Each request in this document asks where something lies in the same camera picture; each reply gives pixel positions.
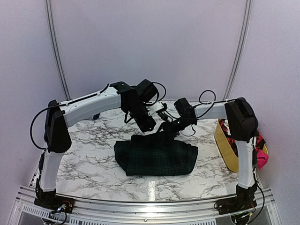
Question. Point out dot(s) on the navy blue t-shirt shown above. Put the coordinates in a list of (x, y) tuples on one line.
[(95, 117)]

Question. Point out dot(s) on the dark green plaid garment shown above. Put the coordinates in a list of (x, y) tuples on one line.
[(157, 154)]

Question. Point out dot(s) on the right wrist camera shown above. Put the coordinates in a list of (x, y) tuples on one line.
[(184, 109)]

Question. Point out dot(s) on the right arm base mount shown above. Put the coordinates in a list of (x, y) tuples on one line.
[(234, 204)]

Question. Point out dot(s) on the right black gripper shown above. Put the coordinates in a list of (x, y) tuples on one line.
[(168, 126)]

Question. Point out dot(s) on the left aluminium frame post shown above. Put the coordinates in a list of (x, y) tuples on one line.
[(55, 48)]

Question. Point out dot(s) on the pink garment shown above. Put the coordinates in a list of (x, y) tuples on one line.
[(262, 159)]

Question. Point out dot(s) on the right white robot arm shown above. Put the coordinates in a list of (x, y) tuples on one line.
[(243, 126)]

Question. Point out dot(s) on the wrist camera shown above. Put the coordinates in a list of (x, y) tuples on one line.
[(184, 109), (147, 91)]

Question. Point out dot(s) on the aluminium frame post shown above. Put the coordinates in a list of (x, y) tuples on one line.
[(240, 47), (55, 48)]

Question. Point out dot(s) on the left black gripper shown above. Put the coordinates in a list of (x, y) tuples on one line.
[(144, 125)]

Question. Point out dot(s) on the front aluminium rail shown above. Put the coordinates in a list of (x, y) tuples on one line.
[(101, 212)]

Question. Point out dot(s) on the red black printed garment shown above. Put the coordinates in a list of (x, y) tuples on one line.
[(260, 141)]

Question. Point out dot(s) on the right aluminium frame post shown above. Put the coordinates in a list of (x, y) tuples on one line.
[(240, 47)]

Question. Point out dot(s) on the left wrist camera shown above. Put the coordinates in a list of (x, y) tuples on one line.
[(147, 91)]

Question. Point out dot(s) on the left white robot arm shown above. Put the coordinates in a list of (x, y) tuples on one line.
[(134, 101)]

